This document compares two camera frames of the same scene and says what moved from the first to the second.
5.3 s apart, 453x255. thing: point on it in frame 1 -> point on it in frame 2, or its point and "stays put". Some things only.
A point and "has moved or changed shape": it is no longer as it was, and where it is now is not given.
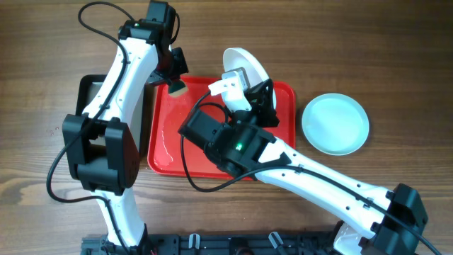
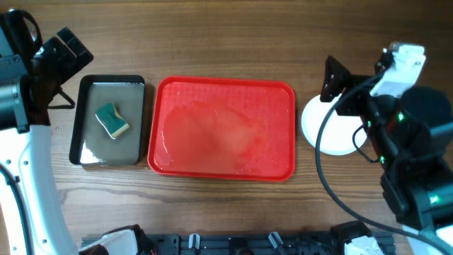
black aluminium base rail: (220, 244) stays put
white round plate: (233, 58) -> (337, 137)
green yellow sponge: (178, 88) has moved or changed shape
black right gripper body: (254, 111) -> (361, 103)
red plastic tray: (170, 157) stays put
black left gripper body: (171, 68) -> (58, 59)
